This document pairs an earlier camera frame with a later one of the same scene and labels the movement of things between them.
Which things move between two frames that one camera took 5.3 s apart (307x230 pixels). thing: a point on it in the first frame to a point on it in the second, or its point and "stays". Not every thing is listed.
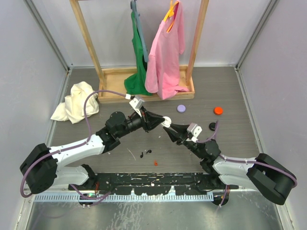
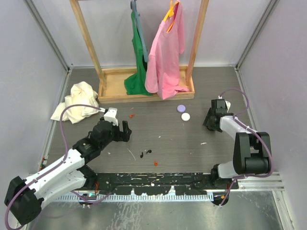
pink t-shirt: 162,72 stays
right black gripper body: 186,141 to 207,121
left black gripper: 147,116 to 122,136
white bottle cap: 167,121 to 185,116
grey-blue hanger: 133,6 stays
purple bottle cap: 181,108 stays
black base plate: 153,183 stays
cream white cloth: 72,109 stays
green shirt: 135,84 stays
